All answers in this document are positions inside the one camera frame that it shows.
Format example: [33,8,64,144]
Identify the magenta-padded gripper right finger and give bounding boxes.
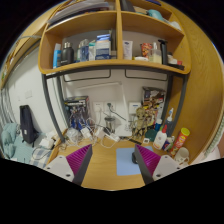
[133,143,182,186]

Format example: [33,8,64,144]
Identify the black hanging bag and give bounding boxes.
[19,104,39,145]

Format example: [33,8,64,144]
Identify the plaid bedding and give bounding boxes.
[0,122,54,168]

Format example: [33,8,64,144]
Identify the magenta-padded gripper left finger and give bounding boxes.
[44,143,94,187]

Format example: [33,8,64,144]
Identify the colourful figure box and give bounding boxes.
[141,86,167,124]

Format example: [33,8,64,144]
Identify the clear dome container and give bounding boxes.
[65,128,80,144]

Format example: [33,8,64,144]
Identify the green round tin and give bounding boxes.
[144,129,158,143]

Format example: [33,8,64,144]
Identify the light blue mouse pad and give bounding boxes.
[115,146,155,177]

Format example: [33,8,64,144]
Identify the clear glass jar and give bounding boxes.
[104,115,117,134]

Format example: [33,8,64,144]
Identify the white lotion pump bottle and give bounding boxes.
[152,123,169,151]

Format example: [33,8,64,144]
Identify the brick-built tree figure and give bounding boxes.
[131,107,151,141]

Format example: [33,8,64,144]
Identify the grey metal shelf frame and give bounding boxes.
[40,64,189,143]

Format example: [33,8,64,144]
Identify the white charger block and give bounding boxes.
[79,126,93,139]

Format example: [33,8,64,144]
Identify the wooden shelf unit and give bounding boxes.
[37,0,192,76]

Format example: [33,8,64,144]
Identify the white wall-mounted box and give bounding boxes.
[128,101,142,115]

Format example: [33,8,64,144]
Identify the white blue spray bottle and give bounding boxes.
[164,107,175,138]

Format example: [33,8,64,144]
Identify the red yellow chips can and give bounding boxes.
[169,127,191,157]

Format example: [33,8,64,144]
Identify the robot model kit box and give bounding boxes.
[64,95,91,131]

